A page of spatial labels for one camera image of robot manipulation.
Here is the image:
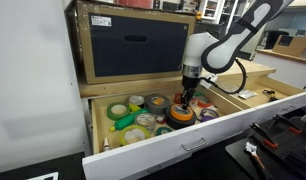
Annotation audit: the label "green glue bottle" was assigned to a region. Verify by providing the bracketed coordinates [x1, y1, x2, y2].
[109, 108, 150, 133]

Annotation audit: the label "small brown cardboard box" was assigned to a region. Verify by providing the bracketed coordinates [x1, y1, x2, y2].
[272, 34, 306, 60]

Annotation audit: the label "white wooden tape drawer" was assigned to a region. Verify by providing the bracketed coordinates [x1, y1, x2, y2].
[82, 83, 257, 180]

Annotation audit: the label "small white glue bottle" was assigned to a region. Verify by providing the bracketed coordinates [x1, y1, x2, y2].
[102, 137, 112, 153]

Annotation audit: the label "clear tape orange core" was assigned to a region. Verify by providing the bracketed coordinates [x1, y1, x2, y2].
[195, 95, 214, 109]

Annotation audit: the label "red tape roll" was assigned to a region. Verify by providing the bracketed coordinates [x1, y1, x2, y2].
[173, 92, 184, 105]

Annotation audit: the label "teal tape roll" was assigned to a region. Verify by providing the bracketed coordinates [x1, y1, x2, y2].
[155, 126, 174, 137]

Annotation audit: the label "grey tote bag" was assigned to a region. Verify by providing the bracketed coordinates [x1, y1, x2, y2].
[192, 21, 227, 38]

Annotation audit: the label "labelled plastic bag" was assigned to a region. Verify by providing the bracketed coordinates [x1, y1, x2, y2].
[237, 89, 258, 100]

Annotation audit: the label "purple tape roll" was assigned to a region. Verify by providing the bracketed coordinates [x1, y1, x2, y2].
[200, 114, 215, 123]

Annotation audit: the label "white wooden parts drawer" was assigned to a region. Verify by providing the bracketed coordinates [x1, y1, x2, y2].
[209, 75, 306, 134]

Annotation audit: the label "silver tape roll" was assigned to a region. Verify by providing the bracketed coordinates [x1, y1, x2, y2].
[127, 95, 146, 113]

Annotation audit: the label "clear plastic box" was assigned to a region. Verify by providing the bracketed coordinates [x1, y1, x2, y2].
[222, 83, 243, 96]

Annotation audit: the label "clear tape roll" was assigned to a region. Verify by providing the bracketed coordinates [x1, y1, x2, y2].
[134, 112, 157, 134]

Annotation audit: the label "black pliers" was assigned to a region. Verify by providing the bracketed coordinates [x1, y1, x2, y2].
[262, 88, 279, 102]

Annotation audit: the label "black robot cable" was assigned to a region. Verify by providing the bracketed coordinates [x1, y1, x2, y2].
[196, 58, 248, 96]

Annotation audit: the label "black clamp orange tips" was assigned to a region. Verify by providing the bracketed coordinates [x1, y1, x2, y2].
[250, 122, 280, 150]
[274, 113, 304, 135]

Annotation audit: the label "yellow tape wedge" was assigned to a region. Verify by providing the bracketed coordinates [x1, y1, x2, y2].
[153, 96, 165, 106]

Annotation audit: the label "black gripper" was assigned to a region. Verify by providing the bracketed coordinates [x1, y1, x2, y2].
[179, 76, 202, 111]

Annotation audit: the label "white counter wooden top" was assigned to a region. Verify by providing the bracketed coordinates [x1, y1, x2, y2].
[253, 48, 306, 90]

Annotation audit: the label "metal drawer handle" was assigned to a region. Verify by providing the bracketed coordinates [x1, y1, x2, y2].
[181, 137, 208, 152]
[281, 104, 296, 113]

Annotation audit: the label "large black tape roll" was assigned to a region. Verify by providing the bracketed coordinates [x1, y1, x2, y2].
[165, 104, 197, 131]

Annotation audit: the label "white brush orange handle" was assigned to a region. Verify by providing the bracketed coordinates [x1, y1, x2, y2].
[244, 141, 268, 172]

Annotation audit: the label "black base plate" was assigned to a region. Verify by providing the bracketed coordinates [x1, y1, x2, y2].
[225, 114, 306, 180]

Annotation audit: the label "white shelf unit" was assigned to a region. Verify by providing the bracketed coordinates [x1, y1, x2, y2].
[199, 0, 249, 30]

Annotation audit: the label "yellow-green tape roll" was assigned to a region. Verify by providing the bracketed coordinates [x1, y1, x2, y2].
[118, 124, 151, 147]

